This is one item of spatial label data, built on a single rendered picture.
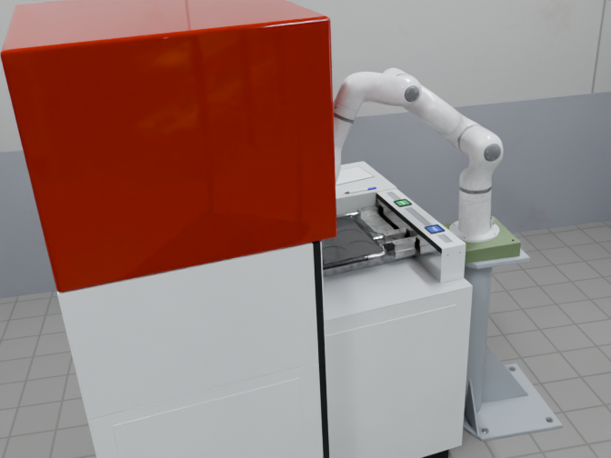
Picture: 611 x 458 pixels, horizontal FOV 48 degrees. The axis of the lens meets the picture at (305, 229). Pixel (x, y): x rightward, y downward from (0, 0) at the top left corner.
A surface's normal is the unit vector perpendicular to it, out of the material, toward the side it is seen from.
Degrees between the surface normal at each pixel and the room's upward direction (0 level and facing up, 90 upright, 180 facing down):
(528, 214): 90
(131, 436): 90
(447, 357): 90
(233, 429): 90
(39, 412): 0
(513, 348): 0
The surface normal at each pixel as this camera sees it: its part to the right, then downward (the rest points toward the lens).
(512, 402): -0.05, -0.90
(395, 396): 0.32, 0.40
